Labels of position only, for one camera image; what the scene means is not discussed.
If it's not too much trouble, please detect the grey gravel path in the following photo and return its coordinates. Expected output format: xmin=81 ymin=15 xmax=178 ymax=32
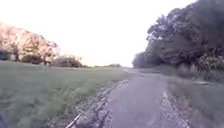
xmin=101 ymin=68 xmax=191 ymax=128

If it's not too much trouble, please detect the leaf litter strip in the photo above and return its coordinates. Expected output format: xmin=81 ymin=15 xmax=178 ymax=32
xmin=49 ymin=79 xmax=129 ymax=128

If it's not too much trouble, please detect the grass field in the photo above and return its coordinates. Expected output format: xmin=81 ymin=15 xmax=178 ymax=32
xmin=0 ymin=60 xmax=133 ymax=128

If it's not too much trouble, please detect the dark wood of trees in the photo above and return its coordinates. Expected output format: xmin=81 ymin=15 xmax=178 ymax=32
xmin=131 ymin=0 xmax=224 ymax=83

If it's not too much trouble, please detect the sunlit row of trees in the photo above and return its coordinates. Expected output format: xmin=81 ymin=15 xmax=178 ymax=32
xmin=0 ymin=22 xmax=88 ymax=69

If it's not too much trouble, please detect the grass verge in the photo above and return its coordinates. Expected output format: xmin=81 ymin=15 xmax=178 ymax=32
xmin=139 ymin=66 xmax=224 ymax=128

